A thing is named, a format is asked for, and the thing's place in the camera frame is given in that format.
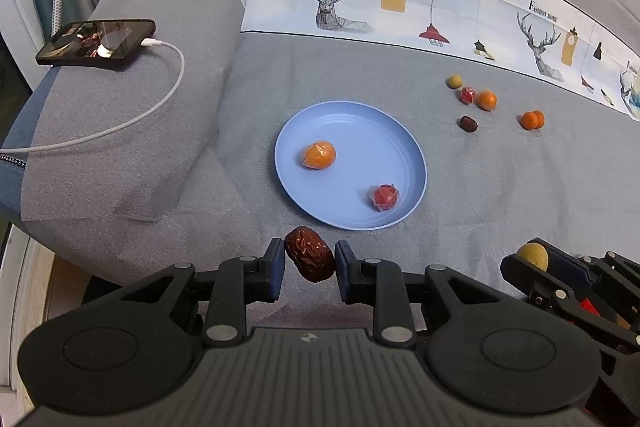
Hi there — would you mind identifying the grey printed bed sheet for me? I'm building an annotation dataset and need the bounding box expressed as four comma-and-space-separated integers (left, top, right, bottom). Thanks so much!
20, 0, 640, 328

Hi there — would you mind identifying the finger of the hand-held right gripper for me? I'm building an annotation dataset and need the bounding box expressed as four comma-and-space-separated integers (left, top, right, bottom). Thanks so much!
531, 237, 640, 295
501, 253, 640, 348

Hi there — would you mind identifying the white charging cable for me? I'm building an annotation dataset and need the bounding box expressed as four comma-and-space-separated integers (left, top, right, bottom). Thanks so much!
0, 38, 186, 168

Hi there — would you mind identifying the blue plastic plate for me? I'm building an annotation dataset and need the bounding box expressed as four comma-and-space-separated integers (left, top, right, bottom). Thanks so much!
273, 101, 428, 230

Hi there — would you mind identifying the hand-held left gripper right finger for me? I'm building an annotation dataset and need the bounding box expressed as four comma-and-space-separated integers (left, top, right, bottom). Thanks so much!
334, 239, 501, 349

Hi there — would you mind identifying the plastic-wrapped orange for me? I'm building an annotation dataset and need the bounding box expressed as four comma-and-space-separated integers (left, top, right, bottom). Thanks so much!
301, 141, 337, 172

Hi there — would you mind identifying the grey pillow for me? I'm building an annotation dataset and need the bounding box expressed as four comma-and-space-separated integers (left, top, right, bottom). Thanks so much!
0, 0, 251, 228

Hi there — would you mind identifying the black smartphone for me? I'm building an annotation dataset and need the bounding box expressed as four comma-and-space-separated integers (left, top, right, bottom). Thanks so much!
35, 19, 157, 72

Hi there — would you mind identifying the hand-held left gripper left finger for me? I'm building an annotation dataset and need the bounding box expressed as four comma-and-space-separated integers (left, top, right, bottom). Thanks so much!
118, 237, 287, 349

